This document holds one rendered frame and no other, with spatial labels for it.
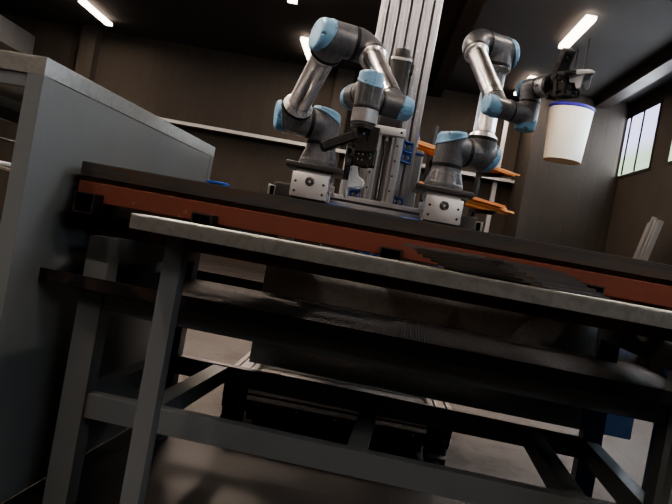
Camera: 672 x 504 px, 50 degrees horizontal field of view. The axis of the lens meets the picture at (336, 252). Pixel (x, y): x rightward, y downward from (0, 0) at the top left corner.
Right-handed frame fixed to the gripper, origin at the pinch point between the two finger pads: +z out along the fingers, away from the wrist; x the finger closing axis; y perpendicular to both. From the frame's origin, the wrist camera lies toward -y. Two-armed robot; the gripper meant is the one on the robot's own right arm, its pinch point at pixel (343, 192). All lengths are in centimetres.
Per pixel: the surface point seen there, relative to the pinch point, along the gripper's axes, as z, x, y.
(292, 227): 12.6, -37.0, -6.0
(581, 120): -194, 732, 197
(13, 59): -13, -55, -71
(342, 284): 28, 41, 1
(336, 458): 64, -35, 14
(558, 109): -204, 737, 167
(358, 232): 11.0, -37.0, 9.6
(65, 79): -12, -46, -63
